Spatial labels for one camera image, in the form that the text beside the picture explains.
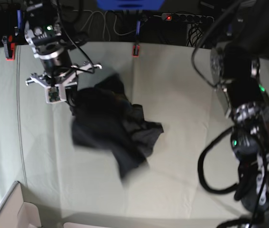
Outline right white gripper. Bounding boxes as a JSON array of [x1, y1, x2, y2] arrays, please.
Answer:
[[25, 62, 102, 107]]

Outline black t-shirt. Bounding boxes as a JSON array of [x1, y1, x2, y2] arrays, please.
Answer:
[[69, 74, 164, 180]]

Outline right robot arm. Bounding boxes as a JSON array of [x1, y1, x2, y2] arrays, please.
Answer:
[[24, 0, 102, 106]]

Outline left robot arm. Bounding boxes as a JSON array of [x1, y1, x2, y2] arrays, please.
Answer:
[[197, 0, 269, 228]]

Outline green table cloth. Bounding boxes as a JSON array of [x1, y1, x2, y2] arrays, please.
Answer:
[[0, 42, 246, 228]]

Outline red black clamp left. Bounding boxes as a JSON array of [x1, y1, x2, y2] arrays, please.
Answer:
[[2, 35, 15, 61]]

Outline red black clamp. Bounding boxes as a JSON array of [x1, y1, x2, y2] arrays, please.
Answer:
[[132, 44, 140, 57], [2, 35, 15, 61]]

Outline red black clamp center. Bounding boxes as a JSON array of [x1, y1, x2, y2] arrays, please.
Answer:
[[132, 44, 140, 57]]

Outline blue box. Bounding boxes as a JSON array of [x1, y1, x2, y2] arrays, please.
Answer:
[[97, 0, 165, 10]]

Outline white power strip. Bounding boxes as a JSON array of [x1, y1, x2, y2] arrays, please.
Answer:
[[161, 13, 214, 24]]

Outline cardboard box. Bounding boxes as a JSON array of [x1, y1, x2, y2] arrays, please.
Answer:
[[0, 181, 42, 228]]

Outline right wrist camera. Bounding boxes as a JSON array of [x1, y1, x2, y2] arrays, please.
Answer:
[[45, 85, 67, 104]]

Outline white cable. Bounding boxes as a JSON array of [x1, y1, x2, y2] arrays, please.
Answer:
[[79, 9, 137, 42]]

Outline black cable bundle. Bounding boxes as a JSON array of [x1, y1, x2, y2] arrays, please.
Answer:
[[186, 23, 208, 48]]

